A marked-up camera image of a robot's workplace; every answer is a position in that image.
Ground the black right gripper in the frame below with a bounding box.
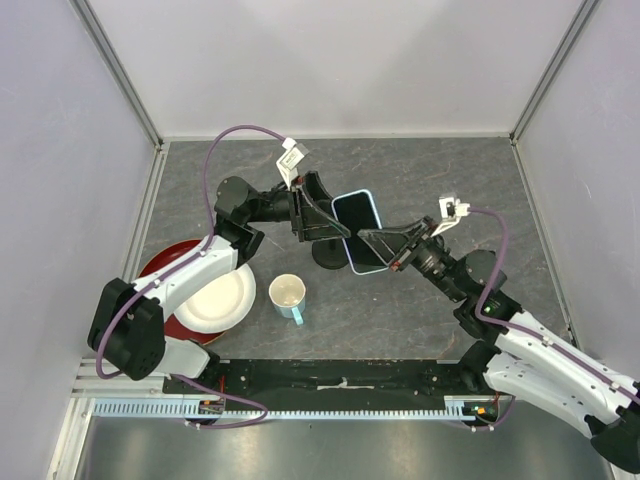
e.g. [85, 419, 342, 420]
[358, 215, 466, 303]

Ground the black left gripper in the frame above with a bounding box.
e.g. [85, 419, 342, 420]
[247, 171, 356, 243]

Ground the phone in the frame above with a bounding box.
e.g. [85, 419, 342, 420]
[331, 189, 386, 276]

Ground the black phone stand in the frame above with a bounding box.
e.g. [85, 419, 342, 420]
[311, 239, 349, 270]

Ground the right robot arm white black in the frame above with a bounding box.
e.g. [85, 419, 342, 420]
[358, 218, 639, 474]

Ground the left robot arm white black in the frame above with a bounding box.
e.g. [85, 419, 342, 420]
[87, 171, 350, 393]

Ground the light blue mug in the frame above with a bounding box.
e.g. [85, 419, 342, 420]
[268, 274, 306, 326]

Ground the white paper plate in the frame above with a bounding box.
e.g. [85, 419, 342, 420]
[174, 264, 256, 334]

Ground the red round plate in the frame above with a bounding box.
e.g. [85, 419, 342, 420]
[139, 239, 224, 345]

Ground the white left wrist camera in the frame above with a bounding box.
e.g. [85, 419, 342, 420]
[276, 137, 309, 189]

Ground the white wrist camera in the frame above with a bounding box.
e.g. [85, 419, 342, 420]
[276, 137, 309, 189]
[431, 195, 471, 237]

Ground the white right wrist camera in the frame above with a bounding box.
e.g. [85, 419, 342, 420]
[431, 195, 471, 237]

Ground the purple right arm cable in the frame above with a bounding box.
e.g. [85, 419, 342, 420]
[467, 206, 640, 434]

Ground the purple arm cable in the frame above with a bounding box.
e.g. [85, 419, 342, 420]
[467, 206, 640, 434]
[95, 124, 270, 431]

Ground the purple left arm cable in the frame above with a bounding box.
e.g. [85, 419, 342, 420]
[95, 124, 270, 431]

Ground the light blue cable duct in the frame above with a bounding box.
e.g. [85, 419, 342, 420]
[93, 398, 497, 421]

